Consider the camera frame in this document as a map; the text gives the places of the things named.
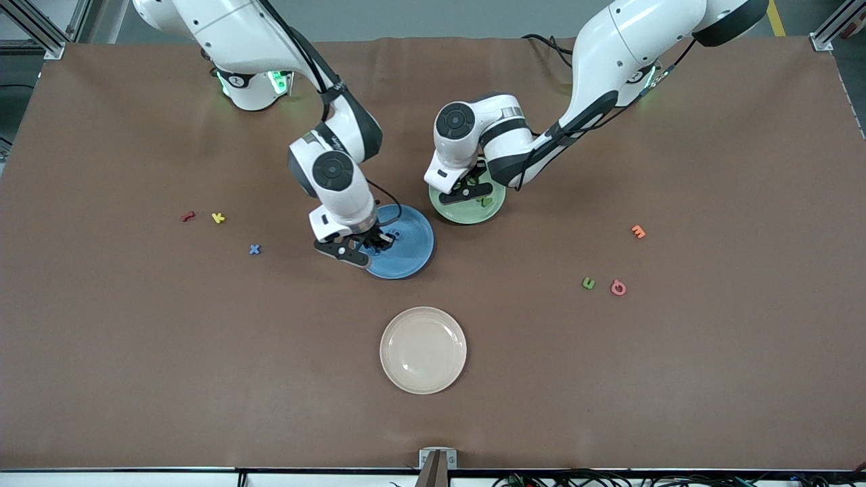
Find green plate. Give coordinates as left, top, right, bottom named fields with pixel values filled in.
left=428, top=177, right=507, bottom=225

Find blue plate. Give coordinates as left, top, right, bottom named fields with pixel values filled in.
left=365, top=204, right=435, bottom=280

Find beige plate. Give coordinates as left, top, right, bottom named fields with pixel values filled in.
left=380, top=306, right=468, bottom=395

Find brown table cover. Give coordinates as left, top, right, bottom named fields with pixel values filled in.
left=0, top=35, right=866, bottom=471

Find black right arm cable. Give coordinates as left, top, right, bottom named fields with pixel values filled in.
left=260, top=0, right=403, bottom=229

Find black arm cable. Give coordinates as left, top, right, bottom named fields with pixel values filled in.
left=260, top=0, right=403, bottom=229
left=514, top=37, right=699, bottom=192

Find black base cable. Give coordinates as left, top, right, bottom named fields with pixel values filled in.
left=521, top=32, right=576, bottom=58

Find metal mounting bracket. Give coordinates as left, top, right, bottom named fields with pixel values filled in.
left=419, top=448, right=458, bottom=470

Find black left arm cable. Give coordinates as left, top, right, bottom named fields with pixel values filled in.
left=514, top=37, right=699, bottom=192

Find grey camera post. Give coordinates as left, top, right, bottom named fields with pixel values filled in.
left=414, top=452, right=451, bottom=487

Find aluminium frame profile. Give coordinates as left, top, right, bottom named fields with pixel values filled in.
left=0, top=0, right=90, bottom=60
left=811, top=0, right=866, bottom=52

